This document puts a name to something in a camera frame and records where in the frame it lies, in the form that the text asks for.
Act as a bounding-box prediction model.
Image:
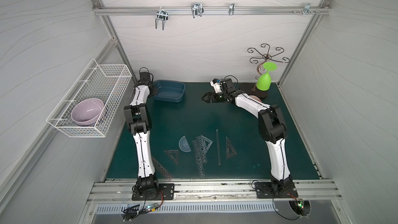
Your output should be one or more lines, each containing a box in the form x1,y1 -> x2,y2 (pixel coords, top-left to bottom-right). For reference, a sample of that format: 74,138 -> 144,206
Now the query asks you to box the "blue plastic storage box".
154,80 -> 186,103

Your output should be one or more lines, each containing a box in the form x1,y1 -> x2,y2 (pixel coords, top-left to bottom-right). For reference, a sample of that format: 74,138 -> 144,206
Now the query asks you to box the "long thin clear ruler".
216,129 -> 221,166

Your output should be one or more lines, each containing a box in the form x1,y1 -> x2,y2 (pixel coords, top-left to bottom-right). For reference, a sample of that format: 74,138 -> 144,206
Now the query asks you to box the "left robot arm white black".
123,81 -> 159,196

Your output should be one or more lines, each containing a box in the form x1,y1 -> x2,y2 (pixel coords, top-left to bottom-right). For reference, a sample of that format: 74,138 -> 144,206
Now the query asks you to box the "black metal cup stand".
240,43 -> 290,99

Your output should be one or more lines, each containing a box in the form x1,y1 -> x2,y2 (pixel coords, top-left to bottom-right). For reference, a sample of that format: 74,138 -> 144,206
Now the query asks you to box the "orange patterned bowl right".
250,95 -> 262,102

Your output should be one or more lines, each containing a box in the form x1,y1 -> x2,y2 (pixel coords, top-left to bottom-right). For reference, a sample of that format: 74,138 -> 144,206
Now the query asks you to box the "green plastic goblet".
256,62 -> 277,91

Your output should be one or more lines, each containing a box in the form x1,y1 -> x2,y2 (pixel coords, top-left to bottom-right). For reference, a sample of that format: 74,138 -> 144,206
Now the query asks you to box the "green table mat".
106,83 -> 319,180

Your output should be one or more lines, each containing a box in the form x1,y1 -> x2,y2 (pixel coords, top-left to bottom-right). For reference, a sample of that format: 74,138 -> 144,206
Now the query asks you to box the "blue semicircle protractor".
178,136 -> 191,153

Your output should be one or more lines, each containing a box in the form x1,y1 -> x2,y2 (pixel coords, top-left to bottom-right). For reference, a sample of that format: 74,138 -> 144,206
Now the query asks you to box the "clear stencil template ruler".
192,137 -> 207,177

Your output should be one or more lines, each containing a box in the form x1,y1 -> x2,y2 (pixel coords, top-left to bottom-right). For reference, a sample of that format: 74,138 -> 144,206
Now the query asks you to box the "small clear triangle ruler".
164,150 -> 179,165

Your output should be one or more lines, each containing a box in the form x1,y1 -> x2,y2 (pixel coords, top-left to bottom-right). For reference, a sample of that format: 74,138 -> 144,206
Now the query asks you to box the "dark straight stencil ruler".
152,157 -> 173,179

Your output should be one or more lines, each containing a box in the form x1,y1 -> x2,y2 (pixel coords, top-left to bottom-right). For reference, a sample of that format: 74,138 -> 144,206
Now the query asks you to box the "metal double hook centre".
191,3 -> 204,19

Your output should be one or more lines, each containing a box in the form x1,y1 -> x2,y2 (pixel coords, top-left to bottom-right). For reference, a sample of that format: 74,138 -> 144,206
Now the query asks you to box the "metal double hook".
155,10 -> 169,30
191,3 -> 204,19

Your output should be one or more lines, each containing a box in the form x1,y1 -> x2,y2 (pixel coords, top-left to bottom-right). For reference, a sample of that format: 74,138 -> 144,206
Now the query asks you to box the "metal single hook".
229,3 -> 235,16

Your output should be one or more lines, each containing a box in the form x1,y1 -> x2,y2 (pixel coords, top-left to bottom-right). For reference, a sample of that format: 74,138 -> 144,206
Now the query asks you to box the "metal double hook left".
155,10 -> 169,30

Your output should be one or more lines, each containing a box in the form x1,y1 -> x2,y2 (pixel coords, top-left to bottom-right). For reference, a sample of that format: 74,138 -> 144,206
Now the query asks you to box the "metal hook right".
292,3 -> 320,16

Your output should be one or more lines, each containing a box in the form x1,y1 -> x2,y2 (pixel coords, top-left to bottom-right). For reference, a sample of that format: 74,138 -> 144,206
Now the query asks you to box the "purple bowl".
70,98 -> 104,127

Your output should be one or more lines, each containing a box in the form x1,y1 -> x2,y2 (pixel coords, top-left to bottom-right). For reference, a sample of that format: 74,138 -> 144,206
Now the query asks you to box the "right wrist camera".
210,79 -> 222,93

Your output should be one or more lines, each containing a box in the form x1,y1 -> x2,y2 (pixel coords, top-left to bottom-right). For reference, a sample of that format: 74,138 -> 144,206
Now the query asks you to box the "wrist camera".
210,79 -> 222,93
139,67 -> 154,84

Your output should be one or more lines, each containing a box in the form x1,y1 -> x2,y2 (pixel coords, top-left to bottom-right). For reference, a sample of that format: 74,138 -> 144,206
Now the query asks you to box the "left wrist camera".
139,67 -> 154,84

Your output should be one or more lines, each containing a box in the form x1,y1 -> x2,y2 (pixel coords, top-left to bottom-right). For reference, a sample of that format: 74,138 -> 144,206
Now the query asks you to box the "white slotted cable duct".
95,201 -> 277,215

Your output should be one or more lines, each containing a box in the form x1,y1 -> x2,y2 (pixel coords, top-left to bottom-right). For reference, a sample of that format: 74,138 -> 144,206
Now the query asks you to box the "white wire basket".
46,59 -> 132,138

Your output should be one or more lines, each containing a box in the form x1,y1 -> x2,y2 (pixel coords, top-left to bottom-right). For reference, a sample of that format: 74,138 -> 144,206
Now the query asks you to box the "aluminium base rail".
87,179 -> 343,204

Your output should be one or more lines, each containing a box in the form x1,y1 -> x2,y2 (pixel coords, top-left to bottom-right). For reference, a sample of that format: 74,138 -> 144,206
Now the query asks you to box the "aluminium top rail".
93,5 -> 332,17

